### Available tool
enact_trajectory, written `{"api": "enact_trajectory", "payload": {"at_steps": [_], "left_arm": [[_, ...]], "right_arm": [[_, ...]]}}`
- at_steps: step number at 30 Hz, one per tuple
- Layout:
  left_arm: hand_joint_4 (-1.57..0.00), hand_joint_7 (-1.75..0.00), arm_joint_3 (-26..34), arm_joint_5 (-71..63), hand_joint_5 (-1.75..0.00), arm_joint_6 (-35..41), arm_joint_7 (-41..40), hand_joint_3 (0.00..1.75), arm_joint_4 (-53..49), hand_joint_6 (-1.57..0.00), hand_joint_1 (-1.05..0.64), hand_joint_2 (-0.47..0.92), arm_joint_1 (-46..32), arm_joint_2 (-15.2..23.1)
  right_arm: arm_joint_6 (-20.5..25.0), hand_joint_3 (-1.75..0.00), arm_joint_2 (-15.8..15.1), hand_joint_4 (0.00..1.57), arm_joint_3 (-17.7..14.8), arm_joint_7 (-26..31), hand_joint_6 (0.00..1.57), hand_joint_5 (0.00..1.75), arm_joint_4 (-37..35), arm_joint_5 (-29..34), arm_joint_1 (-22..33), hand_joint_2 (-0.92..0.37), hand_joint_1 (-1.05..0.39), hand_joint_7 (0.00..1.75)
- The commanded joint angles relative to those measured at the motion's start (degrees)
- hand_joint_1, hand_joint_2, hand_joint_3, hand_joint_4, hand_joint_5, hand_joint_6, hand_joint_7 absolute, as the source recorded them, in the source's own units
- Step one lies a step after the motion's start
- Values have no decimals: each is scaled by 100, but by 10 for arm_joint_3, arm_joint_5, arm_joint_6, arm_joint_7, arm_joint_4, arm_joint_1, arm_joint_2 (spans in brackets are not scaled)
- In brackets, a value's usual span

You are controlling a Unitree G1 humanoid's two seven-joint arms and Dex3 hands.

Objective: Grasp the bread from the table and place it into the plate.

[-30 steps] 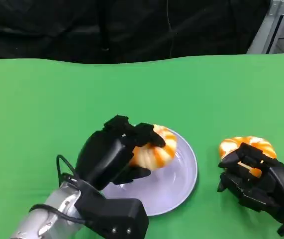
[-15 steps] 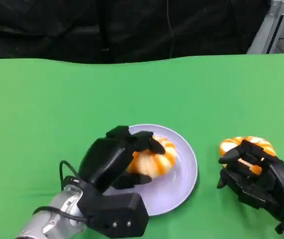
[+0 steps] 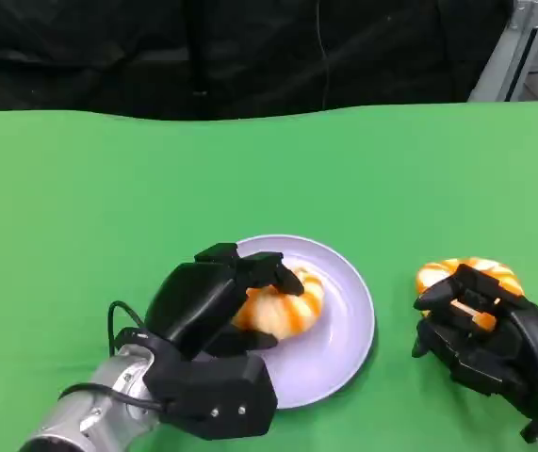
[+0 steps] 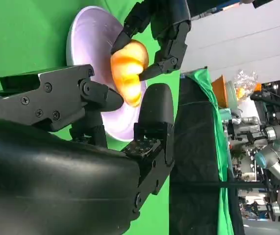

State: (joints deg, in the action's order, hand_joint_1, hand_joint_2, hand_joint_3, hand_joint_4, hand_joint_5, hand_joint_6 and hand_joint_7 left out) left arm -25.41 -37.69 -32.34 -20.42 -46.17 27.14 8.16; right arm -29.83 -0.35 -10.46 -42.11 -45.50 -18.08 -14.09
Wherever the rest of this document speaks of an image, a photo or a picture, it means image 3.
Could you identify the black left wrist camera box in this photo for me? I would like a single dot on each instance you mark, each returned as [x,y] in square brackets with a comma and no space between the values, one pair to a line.
[221,391]

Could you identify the aluminium frame post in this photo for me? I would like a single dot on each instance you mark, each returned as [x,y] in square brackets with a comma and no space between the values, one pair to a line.
[499,61]

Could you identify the lilac plate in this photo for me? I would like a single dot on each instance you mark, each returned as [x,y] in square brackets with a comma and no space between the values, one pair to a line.
[334,358]

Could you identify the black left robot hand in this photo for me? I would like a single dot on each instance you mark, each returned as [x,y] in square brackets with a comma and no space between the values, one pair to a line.
[193,301]

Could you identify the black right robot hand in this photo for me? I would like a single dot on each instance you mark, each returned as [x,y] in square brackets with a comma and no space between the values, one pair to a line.
[518,348]

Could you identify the black backdrop curtain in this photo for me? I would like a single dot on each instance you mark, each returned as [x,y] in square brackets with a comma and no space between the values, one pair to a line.
[108,47]

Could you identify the green table cloth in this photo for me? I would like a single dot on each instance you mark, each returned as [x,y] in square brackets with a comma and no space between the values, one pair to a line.
[268,179]

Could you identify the orange white toy bread roll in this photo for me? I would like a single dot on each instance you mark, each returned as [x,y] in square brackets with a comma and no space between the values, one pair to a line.
[433,278]
[292,315]

